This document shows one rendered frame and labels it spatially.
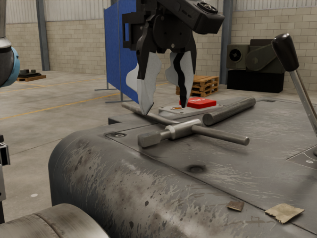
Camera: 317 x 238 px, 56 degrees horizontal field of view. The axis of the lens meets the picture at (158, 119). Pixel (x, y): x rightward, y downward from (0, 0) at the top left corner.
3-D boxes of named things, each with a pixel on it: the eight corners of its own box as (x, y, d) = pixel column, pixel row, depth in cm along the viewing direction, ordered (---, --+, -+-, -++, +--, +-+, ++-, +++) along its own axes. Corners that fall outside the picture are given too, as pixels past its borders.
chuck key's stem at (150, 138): (146, 151, 38) (203, 133, 46) (145, 134, 38) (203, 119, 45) (135, 147, 40) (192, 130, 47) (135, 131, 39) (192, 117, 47)
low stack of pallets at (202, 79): (192, 89, 924) (193, 74, 913) (219, 91, 883) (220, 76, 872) (174, 95, 819) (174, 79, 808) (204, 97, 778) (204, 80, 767)
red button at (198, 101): (196, 105, 71) (197, 96, 70) (216, 109, 66) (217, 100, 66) (178, 108, 67) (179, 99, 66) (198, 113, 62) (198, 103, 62)
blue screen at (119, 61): (94, 90, 899) (89, 8, 841) (120, 89, 925) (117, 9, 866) (124, 124, 522) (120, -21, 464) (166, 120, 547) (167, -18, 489)
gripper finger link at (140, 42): (152, 83, 45) (166, 28, 45) (159, 85, 44) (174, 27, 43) (127, 75, 42) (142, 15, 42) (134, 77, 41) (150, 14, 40)
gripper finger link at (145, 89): (128, 109, 48) (142, 54, 48) (150, 116, 44) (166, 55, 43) (112, 106, 46) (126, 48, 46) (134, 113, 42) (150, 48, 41)
